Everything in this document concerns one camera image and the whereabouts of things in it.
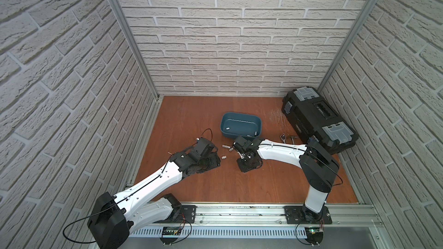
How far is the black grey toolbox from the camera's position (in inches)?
32.0

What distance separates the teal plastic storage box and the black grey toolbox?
0.21 metres

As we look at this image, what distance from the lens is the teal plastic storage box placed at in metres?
1.00
